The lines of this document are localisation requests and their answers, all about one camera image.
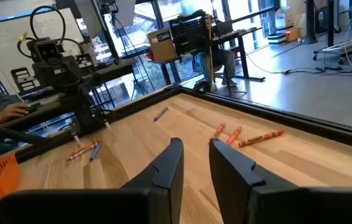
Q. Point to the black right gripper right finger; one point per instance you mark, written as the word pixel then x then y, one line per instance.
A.
pixel 235 186

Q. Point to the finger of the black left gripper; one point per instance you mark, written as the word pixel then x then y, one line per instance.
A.
pixel 23 79
pixel 85 63

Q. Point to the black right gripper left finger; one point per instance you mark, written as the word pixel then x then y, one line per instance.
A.
pixel 163 186

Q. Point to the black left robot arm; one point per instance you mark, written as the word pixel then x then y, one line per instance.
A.
pixel 83 105

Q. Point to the grey side desk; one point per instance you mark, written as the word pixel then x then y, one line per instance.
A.
pixel 113 70

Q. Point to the person's hand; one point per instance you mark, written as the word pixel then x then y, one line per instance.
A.
pixel 10 112

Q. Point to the whiteboard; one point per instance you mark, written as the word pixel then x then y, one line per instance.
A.
pixel 1 40

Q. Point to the black desk beam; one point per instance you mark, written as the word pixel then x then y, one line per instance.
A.
pixel 13 133

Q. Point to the blue violet crayon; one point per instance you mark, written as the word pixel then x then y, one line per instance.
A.
pixel 160 114

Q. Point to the brown cardboard box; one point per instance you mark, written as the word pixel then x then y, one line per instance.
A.
pixel 161 46

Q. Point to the black perforated panel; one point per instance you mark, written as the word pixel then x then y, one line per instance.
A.
pixel 188 34

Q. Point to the yellow pole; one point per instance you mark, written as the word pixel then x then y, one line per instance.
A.
pixel 210 62

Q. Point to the black office desk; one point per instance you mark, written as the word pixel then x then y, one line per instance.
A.
pixel 242 56

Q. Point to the white stacked trays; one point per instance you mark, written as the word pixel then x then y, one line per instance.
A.
pixel 276 39

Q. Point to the small brown box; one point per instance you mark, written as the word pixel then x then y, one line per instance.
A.
pixel 292 35

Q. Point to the wheeled metal cart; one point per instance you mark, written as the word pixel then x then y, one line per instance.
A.
pixel 334 48

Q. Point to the white cardboard box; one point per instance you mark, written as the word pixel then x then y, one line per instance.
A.
pixel 283 17

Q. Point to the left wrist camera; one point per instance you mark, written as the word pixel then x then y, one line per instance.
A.
pixel 46 49

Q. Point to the white cylindrical post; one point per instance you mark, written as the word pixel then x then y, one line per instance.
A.
pixel 77 140
pixel 108 125

